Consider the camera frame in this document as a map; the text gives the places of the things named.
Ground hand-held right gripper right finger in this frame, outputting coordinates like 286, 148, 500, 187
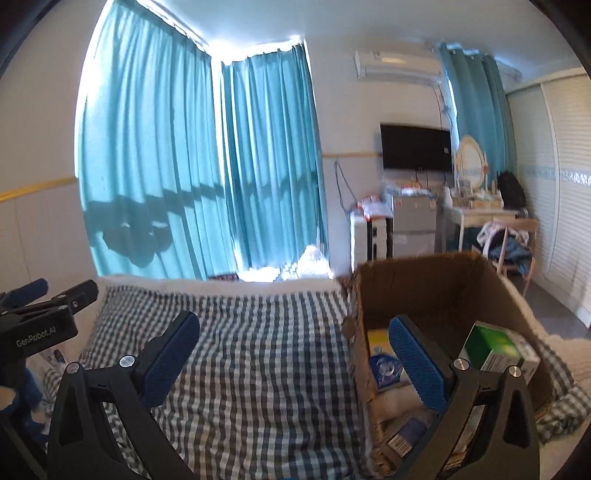
388, 315, 542, 480

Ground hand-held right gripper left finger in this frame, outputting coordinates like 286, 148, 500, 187
46, 310, 201, 480

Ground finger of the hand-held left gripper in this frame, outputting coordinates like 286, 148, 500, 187
44, 279, 100, 320
0, 278, 50, 309

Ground green medicine box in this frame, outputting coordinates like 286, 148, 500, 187
459, 322, 541, 385

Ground brown cardboard box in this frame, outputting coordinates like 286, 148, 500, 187
339, 251, 556, 478

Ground teal foil packet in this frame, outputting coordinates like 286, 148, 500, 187
370, 354, 409, 386

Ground blue cloth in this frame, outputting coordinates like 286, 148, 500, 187
18, 367, 49, 435

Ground checked blanket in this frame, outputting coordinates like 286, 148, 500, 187
76, 284, 589, 480

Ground white suitcase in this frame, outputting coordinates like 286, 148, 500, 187
349, 215, 393, 274

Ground silver mini fridge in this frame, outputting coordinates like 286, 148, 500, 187
392, 194, 437, 258

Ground white plastic bag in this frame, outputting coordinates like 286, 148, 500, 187
298, 244, 331, 280

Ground pile of clothes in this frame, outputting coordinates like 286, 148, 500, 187
476, 222, 532, 276

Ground wooden chair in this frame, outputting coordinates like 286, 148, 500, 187
480, 218, 540, 297

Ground white dressing table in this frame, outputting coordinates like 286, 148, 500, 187
442, 205, 520, 253

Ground pile of plastic packets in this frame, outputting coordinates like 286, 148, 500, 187
358, 194, 393, 219

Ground teal curtain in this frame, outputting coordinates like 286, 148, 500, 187
78, 0, 232, 283
221, 44, 329, 271
438, 42, 516, 186

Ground wooden desk organiser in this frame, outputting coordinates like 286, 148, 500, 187
471, 190, 504, 209

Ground black backpack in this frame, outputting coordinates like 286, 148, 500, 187
496, 171, 527, 210

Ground white sliding door wardrobe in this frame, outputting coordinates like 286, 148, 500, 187
505, 69, 591, 329

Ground white air conditioner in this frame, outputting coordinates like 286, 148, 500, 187
355, 47, 443, 86

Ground dark wall cable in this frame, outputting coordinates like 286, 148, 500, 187
334, 161, 354, 214

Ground oval mirror with white frame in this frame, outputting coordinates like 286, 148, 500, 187
452, 135, 489, 190

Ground black wall television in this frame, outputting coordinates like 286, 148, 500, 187
380, 123, 453, 174

